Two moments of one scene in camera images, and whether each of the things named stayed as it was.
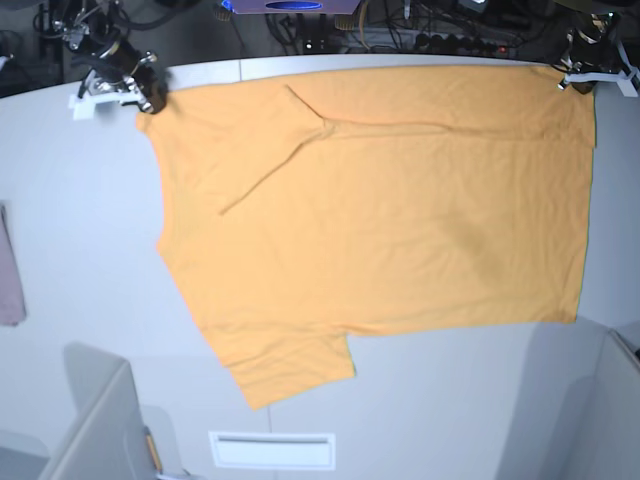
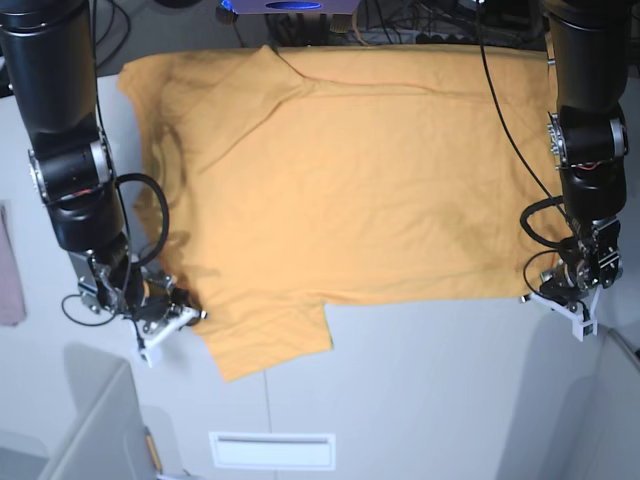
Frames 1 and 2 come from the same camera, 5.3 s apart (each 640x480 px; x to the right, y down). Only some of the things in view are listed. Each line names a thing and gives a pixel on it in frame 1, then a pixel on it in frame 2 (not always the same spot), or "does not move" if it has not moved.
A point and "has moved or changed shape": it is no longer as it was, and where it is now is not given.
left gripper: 122,61 to 154,299
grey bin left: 105,440 does not move
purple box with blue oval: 291,6 does not move
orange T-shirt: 300,212 has moved or changed shape
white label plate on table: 273,450 does not move
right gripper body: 594,55 to 570,279
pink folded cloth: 12,307 does not move
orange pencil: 157,460 does not move
